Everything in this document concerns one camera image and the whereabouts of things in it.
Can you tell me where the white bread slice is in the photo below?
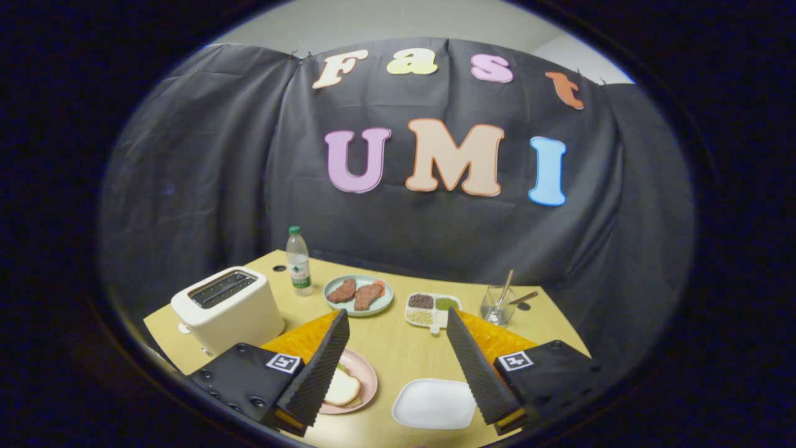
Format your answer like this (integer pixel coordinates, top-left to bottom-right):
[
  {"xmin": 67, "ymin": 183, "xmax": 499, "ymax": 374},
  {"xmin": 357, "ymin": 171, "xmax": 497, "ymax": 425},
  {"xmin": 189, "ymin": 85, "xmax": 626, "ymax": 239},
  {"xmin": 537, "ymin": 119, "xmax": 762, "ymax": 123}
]
[{"xmin": 323, "ymin": 367, "xmax": 362, "ymax": 408}]

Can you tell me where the white square plate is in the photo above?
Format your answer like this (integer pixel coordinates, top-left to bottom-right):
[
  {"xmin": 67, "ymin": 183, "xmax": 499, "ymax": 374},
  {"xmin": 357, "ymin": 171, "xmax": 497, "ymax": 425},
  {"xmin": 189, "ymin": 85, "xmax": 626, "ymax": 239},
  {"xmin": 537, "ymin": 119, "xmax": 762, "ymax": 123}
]
[{"xmin": 392, "ymin": 378, "xmax": 478, "ymax": 431}]

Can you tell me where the black backdrop cloth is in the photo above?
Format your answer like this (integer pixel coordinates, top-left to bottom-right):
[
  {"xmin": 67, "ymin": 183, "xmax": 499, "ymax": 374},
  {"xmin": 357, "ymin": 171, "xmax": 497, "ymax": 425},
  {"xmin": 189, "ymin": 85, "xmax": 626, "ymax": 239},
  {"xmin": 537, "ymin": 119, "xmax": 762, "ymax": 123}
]
[{"xmin": 99, "ymin": 37, "xmax": 696, "ymax": 380}]

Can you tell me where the brown meat slice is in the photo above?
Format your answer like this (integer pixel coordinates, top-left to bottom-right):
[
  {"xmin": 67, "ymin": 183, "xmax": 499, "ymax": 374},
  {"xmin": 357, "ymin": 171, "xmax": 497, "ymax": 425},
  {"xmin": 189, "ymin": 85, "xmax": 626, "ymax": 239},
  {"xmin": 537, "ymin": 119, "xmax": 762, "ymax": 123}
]
[
  {"xmin": 326, "ymin": 278, "xmax": 357, "ymax": 304},
  {"xmin": 353, "ymin": 283, "xmax": 384, "ymax": 311}
]

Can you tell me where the clear green-capped water bottle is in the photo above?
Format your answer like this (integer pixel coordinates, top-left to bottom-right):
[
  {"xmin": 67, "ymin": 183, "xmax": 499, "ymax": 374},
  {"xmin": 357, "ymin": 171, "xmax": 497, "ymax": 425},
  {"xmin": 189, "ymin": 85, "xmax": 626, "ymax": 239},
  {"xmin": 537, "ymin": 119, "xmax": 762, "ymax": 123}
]
[{"xmin": 286, "ymin": 226, "xmax": 314, "ymax": 297}]

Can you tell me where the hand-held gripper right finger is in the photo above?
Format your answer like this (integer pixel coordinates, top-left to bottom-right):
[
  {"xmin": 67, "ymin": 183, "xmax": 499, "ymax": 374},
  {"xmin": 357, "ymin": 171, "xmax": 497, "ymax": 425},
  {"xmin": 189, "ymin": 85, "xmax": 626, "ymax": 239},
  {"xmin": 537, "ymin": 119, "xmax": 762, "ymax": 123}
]
[{"xmin": 446, "ymin": 307, "xmax": 603, "ymax": 436}]

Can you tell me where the pale green round plate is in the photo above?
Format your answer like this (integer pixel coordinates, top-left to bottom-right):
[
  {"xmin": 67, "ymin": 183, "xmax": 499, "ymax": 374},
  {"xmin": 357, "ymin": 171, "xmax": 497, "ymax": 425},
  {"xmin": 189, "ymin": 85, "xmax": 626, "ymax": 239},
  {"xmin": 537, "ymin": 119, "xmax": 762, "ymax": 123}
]
[{"xmin": 323, "ymin": 275, "xmax": 394, "ymax": 317}]

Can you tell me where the pink round plate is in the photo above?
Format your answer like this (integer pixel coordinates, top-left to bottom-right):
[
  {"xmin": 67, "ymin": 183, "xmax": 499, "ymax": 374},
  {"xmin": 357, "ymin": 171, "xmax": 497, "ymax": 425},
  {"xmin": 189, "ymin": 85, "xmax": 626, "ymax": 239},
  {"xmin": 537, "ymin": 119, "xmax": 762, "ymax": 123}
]
[{"xmin": 317, "ymin": 348, "xmax": 379, "ymax": 415}]

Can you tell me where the white divided bean dish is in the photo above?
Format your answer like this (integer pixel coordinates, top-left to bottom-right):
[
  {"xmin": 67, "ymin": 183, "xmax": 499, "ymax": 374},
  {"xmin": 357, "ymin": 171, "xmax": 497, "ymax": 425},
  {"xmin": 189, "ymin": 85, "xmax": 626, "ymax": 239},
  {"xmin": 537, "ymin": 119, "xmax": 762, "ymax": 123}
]
[{"xmin": 404, "ymin": 292, "xmax": 462, "ymax": 335}]

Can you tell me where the clear glass cup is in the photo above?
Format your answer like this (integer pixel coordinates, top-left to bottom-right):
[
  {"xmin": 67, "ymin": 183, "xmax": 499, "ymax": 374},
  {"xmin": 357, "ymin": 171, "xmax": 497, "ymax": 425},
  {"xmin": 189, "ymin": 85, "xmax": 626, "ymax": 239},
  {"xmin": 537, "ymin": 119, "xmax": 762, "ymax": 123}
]
[{"xmin": 480, "ymin": 285, "xmax": 518, "ymax": 327}]

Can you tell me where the white toaster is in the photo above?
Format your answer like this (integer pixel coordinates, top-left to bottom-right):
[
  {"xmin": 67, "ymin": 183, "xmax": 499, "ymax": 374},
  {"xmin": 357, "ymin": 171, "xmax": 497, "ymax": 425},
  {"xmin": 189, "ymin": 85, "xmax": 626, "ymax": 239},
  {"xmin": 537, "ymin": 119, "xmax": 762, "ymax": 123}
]
[{"xmin": 170, "ymin": 266, "xmax": 285, "ymax": 357}]

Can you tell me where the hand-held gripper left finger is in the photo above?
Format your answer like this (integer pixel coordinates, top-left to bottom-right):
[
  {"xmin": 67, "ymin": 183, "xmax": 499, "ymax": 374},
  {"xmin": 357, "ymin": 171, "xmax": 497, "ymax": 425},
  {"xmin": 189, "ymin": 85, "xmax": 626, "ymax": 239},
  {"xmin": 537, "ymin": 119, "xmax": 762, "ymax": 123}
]
[{"xmin": 187, "ymin": 309, "xmax": 351, "ymax": 436}]

